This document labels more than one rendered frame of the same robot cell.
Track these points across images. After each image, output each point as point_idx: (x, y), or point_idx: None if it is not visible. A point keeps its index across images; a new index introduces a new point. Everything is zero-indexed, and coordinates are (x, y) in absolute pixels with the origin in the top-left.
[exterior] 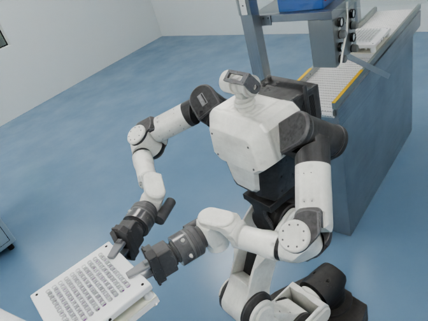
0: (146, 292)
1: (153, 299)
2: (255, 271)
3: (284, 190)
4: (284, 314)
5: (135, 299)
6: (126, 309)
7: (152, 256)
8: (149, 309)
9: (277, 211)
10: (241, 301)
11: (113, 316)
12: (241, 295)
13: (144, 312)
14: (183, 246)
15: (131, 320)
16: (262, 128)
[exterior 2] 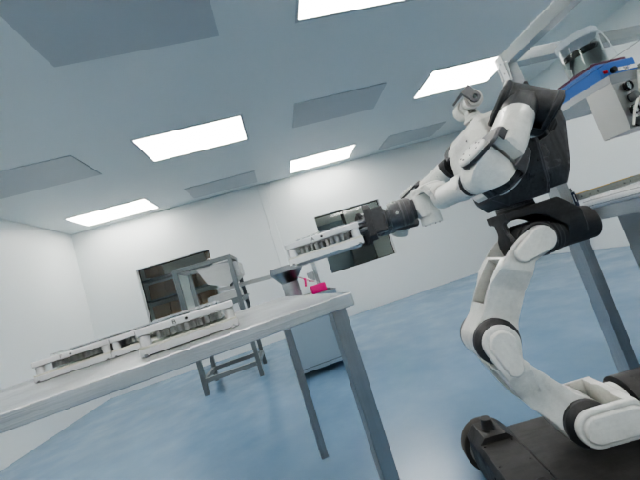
0: (352, 227)
1: (359, 236)
2: (491, 287)
3: (517, 190)
4: (551, 380)
5: (343, 229)
6: (334, 233)
7: (365, 208)
8: (354, 245)
9: (521, 228)
10: (476, 322)
11: (324, 234)
12: (476, 317)
13: (350, 245)
14: (391, 205)
15: (338, 246)
16: (476, 119)
